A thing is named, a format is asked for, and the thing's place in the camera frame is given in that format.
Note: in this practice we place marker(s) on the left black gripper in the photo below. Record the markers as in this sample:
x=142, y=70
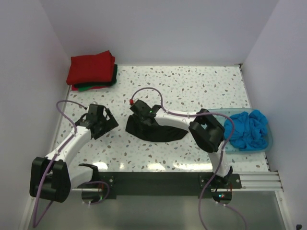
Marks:
x=110, y=123

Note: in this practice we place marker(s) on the black t shirt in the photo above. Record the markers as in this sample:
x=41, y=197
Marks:
x=153, y=132

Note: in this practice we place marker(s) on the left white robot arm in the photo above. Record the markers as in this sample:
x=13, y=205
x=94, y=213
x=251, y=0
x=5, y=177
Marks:
x=50, y=176

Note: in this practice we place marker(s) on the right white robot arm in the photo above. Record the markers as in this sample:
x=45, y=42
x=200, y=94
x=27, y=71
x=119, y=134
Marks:
x=207, y=132

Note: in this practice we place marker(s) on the green folded t shirt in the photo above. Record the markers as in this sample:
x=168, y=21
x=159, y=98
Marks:
x=85, y=89

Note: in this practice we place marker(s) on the dark folded t shirt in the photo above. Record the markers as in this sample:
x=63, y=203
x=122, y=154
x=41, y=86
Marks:
x=99, y=84

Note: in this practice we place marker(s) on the red folded t shirt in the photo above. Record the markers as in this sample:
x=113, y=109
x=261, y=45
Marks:
x=91, y=68

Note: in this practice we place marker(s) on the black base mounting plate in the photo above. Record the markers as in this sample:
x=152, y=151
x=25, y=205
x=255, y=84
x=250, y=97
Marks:
x=162, y=183

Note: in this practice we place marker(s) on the blue crumpled t shirt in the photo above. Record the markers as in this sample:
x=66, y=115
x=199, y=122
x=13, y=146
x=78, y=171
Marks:
x=247, y=131

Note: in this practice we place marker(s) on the aluminium rail frame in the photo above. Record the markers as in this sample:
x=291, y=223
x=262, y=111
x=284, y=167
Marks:
x=256, y=175

